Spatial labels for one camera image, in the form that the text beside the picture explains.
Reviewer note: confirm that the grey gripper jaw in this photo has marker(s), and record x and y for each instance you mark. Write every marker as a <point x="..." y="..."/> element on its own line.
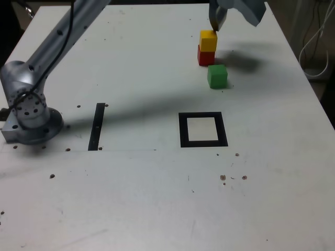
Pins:
<point x="213" y="10"/>
<point x="254" y="10"/>

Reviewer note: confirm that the yellow cube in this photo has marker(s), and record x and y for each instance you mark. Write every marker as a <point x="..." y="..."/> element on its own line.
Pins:
<point x="208" y="41"/>

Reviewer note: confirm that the red cube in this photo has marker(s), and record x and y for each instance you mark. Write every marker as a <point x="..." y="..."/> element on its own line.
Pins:
<point x="206" y="58"/>

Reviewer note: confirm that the green cube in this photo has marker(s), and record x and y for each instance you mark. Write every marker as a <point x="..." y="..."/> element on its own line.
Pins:
<point x="217" y="77"/>

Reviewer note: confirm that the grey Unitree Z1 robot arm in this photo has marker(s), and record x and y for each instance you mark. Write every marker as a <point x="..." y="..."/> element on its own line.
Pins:
<point x="34" y="115"/>

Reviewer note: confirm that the black tape square outline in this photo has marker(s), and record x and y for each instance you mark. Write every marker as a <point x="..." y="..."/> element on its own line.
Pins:
<point x="183" y="130"/>

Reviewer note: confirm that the black tape strip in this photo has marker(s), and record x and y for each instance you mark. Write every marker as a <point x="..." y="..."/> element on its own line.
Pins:
<point x="95" y="130"/>

